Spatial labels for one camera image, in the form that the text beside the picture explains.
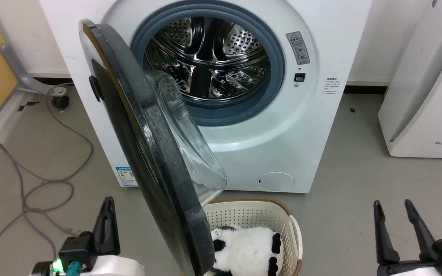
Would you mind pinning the black and white panda plush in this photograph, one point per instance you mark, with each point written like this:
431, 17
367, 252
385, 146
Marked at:
248, 251

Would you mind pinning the grey-blue rubber door gasket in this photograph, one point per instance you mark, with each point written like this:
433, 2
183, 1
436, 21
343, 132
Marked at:
244, 112

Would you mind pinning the grey warning sticker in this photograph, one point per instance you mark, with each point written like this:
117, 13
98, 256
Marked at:
298, 48

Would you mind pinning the black round washer door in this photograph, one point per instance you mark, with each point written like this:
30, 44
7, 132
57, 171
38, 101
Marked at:
129, 134

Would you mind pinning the white front-load washing machine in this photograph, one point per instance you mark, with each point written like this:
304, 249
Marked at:
282, 145

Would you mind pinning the black door latch socket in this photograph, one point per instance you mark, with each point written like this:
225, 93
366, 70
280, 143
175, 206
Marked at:
299, 77

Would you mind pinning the cream plastic laundry basket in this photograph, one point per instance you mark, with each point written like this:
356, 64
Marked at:
251, 212

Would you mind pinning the white air purifier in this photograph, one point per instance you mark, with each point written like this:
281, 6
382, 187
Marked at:
428, 96

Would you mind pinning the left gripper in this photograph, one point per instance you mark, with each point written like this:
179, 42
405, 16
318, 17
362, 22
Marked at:
77, 249

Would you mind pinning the blue energy label sticker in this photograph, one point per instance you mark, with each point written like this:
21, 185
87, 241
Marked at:
127, 177

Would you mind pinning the steel washer drum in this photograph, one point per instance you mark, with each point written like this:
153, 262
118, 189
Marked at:
205, 50

